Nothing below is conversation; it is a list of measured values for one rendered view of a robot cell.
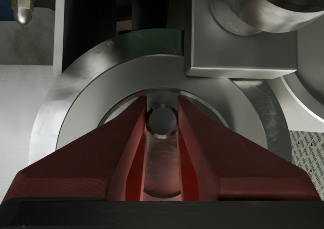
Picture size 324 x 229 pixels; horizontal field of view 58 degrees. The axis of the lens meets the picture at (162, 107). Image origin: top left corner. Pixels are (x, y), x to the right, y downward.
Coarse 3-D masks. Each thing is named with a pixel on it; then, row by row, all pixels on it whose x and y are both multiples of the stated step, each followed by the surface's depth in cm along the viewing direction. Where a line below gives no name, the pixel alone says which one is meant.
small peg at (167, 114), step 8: (160, 104) 12; (152, 112) 12; (160, 112) 12; (168, 112) 12; (176, 112) 12; (152, 120) 12; (160, 120) 12; (168, 120) 12; (176, 120) 12; (152, 128) 12; (160, 128) 12; (168, 128) 12; (176, 128) 12; (160, 136) 12; (168, 136) 12
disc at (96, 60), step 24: (96, 48) 16; (120, 48) 16; (144, 48) 16; (168, 48) 17; (72, 72) 16; (96, 72) 16; (48, 96) 16; (72, 96) 16; (264, 96) 17; (48, 120) 16; (264, 120) 17; (48, 144) 16; (288, 144) 17
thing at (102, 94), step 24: (120, 72) 16; (144, 72) 16; (168, 72) 16; (96, 96) 16; (120, 96) 16; (216, 96) 16; (240, 96) 16; (72, 120) 15; (96, 120) 16; (240, 120) 16; (264, 144) 16
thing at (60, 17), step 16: (64, 0) 17; (80, 0) 21; (96, 0) 26; (112, 0) 36; (64, 16) 17; (80, 16) 21; (96, 16) 26; (112, 16) 37; (64, 32) 17; (80, 32) 21; (96, 32) 27; (112, 32) 37; (64, 48) 17; (80, 48) 21; (64, 64) 17
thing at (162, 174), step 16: (160, 96) 14; (176, 96) 14; (192, 96) 15; (112, 112) 14; (208, 112) 14; (160, 144) 14; (176, 144) 15; (160, 160) 14; (176, 160) 14; (160, 176) 14; (176, 176) 14; (144, 192) 14; (160, 192) 15; (176, 192) 15
